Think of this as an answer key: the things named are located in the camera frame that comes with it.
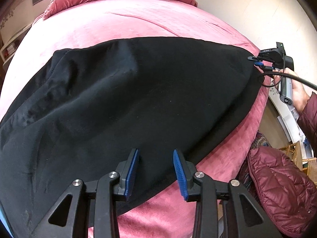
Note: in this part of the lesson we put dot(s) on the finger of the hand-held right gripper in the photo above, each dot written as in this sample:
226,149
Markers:
257,58
262,65

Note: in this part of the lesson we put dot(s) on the person's right hand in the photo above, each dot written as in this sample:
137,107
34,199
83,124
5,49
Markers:
299,91

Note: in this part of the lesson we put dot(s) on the pink bed blanket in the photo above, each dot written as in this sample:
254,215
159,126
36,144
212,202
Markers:
111,22

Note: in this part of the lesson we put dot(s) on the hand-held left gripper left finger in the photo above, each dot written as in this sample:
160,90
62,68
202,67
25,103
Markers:
130,176

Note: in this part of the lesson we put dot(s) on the black pants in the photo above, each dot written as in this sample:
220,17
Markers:
123,91

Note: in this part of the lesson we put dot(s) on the patterned cloth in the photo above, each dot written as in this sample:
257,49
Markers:
260,141

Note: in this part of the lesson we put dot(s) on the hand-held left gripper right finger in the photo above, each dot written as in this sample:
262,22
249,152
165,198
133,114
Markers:
178,176

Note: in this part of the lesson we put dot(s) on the person's maroon puffer jacket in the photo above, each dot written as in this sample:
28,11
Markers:
279,186

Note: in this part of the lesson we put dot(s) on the wicker chair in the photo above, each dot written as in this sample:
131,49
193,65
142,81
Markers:
305,162

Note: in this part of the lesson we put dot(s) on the person's right forearm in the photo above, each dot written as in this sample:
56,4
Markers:
309,121

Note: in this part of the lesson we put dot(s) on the white nightstand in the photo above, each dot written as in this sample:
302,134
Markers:
8,50

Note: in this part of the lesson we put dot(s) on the light blue box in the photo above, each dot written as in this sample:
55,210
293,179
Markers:
4,225

